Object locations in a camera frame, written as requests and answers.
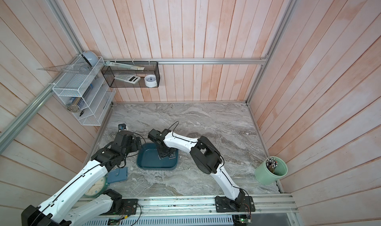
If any teal plastic storage tray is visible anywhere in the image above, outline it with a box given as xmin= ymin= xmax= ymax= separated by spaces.
xmin=137 ymin=143 xmax=178 ymax=170

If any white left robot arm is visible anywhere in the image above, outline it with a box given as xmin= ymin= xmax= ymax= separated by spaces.
xmin=21 ymin=130 xmax=145 ymax=226

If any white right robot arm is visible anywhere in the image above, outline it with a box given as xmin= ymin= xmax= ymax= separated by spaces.
xmin=148 ymin=129 xmax=256 ymax=213

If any green round clock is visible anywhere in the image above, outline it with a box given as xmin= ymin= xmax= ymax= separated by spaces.
xmin=83 ymin=176 xmax=108 ymax=198

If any white tape roll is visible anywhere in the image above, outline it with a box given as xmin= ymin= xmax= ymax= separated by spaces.
xmin=144 ymin=75 xmax=158 ymax=88

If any metal cylinder in shelf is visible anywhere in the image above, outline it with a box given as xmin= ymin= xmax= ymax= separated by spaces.
xmin=66 ymin=97 xmax=83 ymax=113

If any white calculator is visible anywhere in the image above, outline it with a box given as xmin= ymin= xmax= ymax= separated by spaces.
xmin=115 ymin=74 xmax=141 ymax=85

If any clear straight ruler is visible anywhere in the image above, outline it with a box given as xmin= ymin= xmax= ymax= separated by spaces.
xmin=104 ymin=61 xmax=144 ymax=71

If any clear triangle ruler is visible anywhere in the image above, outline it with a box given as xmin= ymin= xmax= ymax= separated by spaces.
xmin=38 ymin=62 xmax=91 ymax=74

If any grey round desk clock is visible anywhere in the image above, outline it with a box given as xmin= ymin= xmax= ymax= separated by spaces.
xmin=81 ymin=51 xmax=99 ymax=67

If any green pen holder cup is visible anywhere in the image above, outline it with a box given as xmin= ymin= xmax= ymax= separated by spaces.
xmin=255 ymin=156 xmax=288 ymax=185

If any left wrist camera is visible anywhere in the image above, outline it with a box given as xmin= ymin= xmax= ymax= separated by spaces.
xmin=118 ymin=123 xmax=127 ymax=131

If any black wire mesh basket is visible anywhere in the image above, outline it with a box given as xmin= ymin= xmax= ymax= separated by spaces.
xmin=101 ymin=61 xmax=161 ymax=88

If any white wire mesh shelf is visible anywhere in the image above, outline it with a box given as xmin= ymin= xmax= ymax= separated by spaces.
xmin=53 ymin=56 xmax=116 ymax=126

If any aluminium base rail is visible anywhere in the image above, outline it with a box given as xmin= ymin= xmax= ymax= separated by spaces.
xmin=68 ymin=194 xmax=300 ymax=226

